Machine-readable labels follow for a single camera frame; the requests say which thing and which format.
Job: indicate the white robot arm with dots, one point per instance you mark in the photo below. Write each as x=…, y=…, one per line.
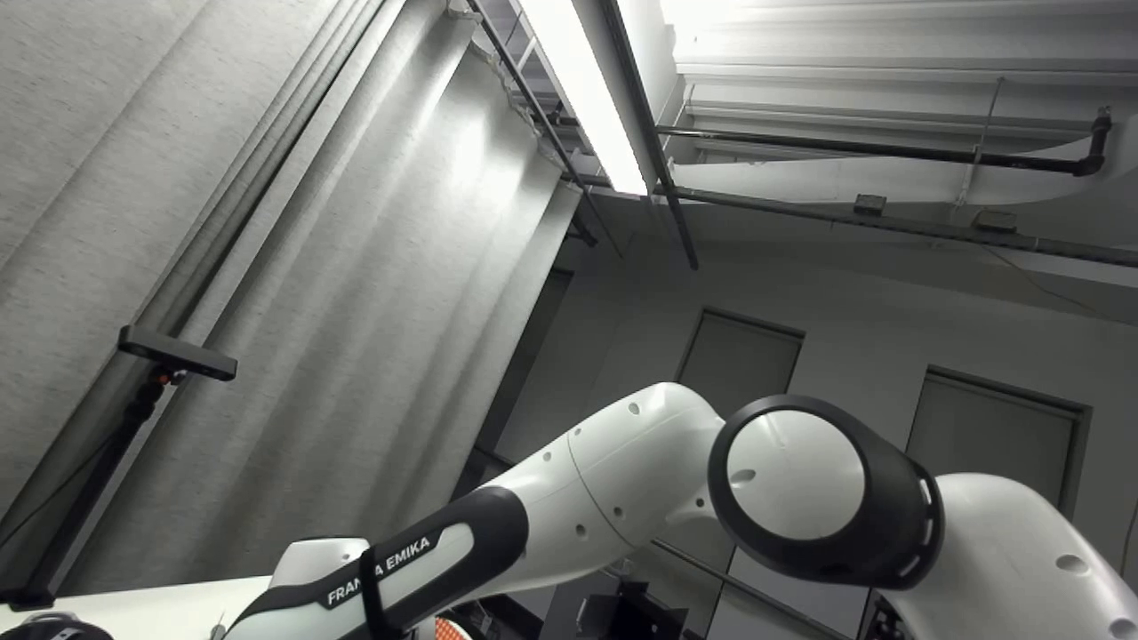
x=801, y=489

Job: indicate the ceiling light fixture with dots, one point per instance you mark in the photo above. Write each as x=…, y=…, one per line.
x=590, y=60

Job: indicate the orange cup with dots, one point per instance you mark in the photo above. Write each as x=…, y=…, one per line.
x=444, y=630

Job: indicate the ceiling pipe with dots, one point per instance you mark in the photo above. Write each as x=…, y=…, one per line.
x=1080, y=157

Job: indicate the black camera stand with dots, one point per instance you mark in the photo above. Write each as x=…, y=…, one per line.
x=58, y=525

